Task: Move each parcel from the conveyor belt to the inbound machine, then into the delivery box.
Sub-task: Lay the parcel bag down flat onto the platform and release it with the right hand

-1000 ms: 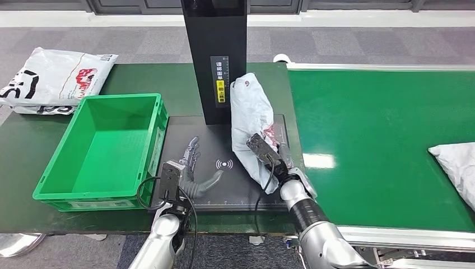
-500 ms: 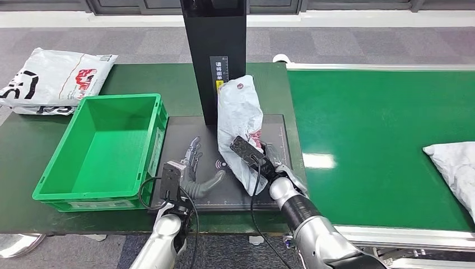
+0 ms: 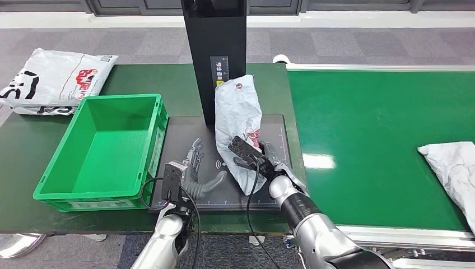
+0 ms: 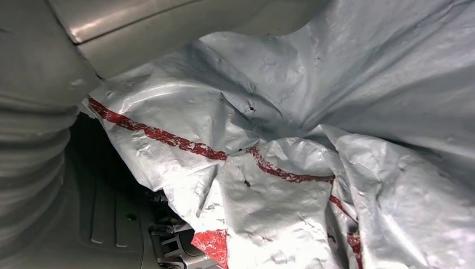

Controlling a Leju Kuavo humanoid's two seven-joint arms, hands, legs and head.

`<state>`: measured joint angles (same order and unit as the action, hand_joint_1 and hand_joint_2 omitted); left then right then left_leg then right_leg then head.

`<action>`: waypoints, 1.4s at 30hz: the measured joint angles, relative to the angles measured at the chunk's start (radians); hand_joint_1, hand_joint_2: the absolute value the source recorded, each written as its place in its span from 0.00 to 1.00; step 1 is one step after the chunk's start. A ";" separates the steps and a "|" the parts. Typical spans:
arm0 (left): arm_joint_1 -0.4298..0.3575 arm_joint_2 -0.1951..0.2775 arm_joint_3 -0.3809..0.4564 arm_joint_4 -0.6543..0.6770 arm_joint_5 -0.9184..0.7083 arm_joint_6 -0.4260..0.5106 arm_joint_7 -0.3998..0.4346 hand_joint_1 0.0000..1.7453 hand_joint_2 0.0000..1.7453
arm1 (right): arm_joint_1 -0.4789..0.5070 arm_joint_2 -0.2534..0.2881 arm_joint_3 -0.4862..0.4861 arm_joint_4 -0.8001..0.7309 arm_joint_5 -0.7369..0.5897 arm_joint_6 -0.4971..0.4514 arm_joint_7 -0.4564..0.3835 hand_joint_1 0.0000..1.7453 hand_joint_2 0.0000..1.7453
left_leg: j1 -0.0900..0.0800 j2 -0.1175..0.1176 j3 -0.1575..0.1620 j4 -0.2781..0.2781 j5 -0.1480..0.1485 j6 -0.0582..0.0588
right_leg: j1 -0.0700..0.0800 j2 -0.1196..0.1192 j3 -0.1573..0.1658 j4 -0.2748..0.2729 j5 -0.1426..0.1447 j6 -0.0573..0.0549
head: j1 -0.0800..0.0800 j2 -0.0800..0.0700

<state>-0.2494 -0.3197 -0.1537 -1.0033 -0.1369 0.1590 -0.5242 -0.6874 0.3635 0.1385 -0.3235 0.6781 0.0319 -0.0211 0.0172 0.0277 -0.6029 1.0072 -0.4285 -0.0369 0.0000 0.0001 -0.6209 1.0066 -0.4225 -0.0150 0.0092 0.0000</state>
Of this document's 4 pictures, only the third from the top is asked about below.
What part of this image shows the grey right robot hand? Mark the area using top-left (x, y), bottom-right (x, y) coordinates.
top-left (261, 142), bottom-right (308, 192)

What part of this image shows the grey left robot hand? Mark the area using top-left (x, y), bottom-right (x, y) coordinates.
top-left (181, 137), bottom-right (228, 201)

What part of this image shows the grey parcel with round logo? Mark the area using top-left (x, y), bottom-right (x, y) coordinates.
top-left (215, 75), bottom-right (268, 196)

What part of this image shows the grey parcel with red print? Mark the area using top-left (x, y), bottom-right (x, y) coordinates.
top-left (417, 141), bottom-right (475, 235)

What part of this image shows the green conveyor belt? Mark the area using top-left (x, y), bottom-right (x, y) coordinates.
top-left (283, 63), bottom-right (475, 269)

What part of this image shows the black inbound scanner machine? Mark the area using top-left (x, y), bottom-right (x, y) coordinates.
top-left (149, 0), bottom-right (297, 213)

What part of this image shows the flat white parcel underneath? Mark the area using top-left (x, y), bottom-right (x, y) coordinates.
top-left (11, 105), bottom-right (78, 116)

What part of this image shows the white parcel with black print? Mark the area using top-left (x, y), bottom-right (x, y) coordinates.
top-left (0, 48), bottom-right (119, 108)

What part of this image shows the green plastic crate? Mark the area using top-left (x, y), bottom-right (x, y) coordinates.
top-left (32, 93), bottom-right (170, 212)

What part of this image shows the black yellow label sticker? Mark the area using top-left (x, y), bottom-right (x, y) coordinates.
top-left (209, 55), bottom-right (230, 88)

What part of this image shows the dark green table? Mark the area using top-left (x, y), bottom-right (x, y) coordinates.
top-left (0, 63), bottom-right (309, 235)

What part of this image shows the chrome round base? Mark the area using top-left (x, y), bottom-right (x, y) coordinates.
top-left (0, 233), bottom-right (47, 259)

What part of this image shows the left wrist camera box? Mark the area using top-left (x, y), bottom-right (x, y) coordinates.
top-left (161, 161), bottom-right (188, 205)

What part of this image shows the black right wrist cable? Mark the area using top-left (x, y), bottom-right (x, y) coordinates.
top-left (246, 154), bottom-right (281, 269)

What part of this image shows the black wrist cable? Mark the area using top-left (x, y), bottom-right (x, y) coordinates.
top-left (140, 177), bottom-right (202, 269)
top-left (246, 154), bottom-right (281, 269)

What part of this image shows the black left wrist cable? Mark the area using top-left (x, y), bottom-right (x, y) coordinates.
top-left (140, 177), bottom-right (202, 269)

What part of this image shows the white cable under conveyor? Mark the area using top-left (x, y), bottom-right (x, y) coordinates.
top-left (283, 237), bottom-right (309, 269)

